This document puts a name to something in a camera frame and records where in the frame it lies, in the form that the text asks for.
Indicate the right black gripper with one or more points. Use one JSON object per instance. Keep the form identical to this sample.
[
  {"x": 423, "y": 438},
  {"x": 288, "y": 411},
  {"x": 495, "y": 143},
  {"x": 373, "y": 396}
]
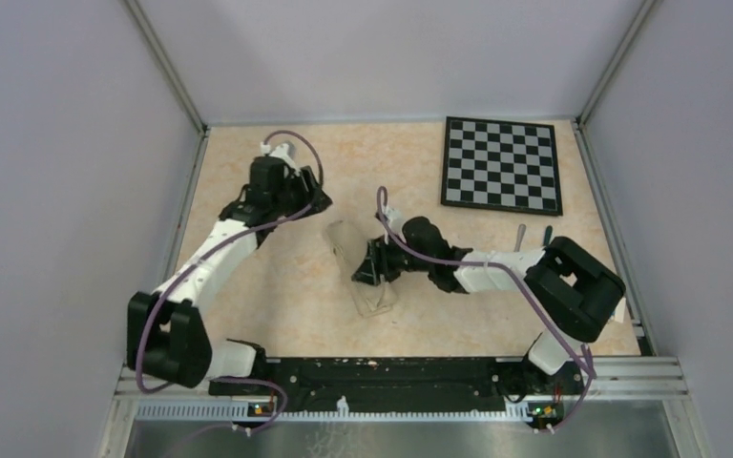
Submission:
[{"x": 378, "y": 261}]

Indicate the gold spoon green handle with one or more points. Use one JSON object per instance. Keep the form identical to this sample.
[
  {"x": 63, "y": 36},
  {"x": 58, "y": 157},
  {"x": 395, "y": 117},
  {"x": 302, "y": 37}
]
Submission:
[{"x": 548, "y": 233}]

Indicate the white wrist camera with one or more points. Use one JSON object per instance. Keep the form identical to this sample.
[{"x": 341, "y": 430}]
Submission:
[
  {"x": 394, "y": 221},
  {"x": 285, "y": 151}
]

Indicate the black white checkerboard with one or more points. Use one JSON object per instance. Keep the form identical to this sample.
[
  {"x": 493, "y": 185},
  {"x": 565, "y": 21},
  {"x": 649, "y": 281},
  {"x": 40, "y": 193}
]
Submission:
[{"x": 499, "y": 165}]

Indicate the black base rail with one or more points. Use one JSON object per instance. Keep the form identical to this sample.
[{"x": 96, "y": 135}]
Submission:
[{"x": 404, "y": 385}]

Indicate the silver knife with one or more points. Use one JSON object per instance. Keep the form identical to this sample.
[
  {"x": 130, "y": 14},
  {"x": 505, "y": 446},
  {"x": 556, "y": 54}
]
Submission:
[{"x": 520, "y": 234}]

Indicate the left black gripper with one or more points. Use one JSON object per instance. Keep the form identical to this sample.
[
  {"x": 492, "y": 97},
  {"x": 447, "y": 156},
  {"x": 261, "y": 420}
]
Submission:
[{"x": 309, "y": 179}]

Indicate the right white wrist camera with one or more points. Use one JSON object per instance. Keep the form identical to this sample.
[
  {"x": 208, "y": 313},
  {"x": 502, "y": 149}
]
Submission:
[{"x": 394, "y": 221}]

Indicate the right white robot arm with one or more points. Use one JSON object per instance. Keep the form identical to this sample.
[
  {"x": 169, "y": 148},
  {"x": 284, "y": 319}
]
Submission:
[{"x": 574, "y": 291}]

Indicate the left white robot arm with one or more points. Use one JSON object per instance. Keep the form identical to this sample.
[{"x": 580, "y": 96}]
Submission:
[{"x": 166, "y": 335}]

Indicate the colourful toy blocks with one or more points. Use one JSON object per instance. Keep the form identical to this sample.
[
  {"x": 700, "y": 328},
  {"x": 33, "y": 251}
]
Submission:
[{"x": 619, "y": 314}]

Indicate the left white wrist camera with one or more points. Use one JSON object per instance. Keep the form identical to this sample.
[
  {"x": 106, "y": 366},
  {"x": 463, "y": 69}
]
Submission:
[{"x": 285, "y": 151}]

